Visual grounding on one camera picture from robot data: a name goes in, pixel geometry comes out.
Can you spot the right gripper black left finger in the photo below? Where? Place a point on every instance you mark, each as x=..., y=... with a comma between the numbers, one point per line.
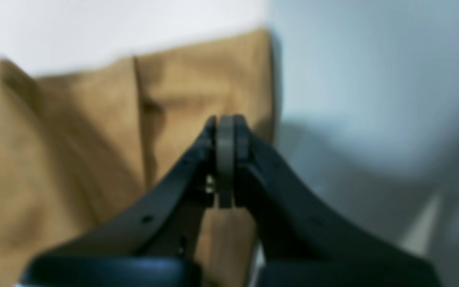
x=150, y=244

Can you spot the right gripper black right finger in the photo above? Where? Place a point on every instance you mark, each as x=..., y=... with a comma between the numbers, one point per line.
x=306, y=243

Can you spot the brown t-shirt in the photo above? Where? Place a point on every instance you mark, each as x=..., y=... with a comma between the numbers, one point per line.
x=77, y=149

